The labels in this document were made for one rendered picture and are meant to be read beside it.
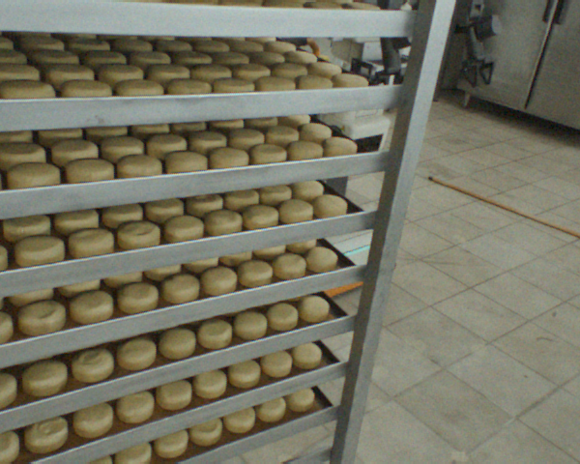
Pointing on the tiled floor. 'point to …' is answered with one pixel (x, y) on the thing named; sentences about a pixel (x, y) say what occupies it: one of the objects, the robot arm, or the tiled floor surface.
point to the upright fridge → (542, 61)
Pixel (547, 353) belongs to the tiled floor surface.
